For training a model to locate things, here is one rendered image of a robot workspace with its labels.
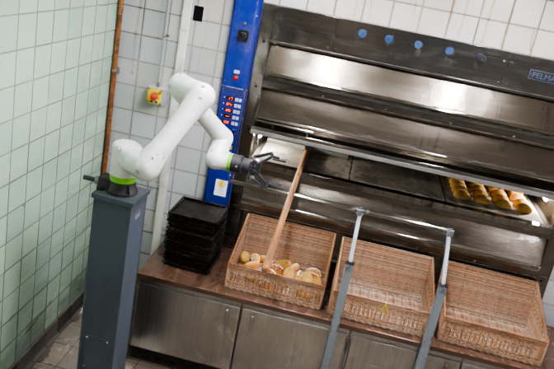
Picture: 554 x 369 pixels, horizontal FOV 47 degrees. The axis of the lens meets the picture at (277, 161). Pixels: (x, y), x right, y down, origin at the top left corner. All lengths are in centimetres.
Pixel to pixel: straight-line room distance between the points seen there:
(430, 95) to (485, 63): 33
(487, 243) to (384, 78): 114
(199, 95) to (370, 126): 120
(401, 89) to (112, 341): 202
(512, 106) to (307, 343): 172
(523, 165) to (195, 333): 207
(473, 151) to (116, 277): 204
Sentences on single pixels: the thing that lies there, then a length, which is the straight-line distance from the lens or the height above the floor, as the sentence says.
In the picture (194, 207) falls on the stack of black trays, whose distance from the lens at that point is 379.
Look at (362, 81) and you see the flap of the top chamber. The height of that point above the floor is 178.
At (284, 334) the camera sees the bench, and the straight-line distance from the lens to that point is 365.
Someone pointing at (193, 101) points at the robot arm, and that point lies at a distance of 290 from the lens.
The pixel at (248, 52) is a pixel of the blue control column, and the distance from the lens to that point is 369.
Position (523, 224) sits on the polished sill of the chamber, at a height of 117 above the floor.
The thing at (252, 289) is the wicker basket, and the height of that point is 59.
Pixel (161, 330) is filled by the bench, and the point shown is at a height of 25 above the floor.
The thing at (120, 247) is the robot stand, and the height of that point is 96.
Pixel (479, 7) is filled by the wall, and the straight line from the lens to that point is 366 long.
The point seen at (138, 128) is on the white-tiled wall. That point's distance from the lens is 400.
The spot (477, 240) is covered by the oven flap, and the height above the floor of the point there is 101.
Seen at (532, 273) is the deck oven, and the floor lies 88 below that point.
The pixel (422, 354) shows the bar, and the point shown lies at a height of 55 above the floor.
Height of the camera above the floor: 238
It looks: 18 degrees down
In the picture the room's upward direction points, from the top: 11 degrees clockwise
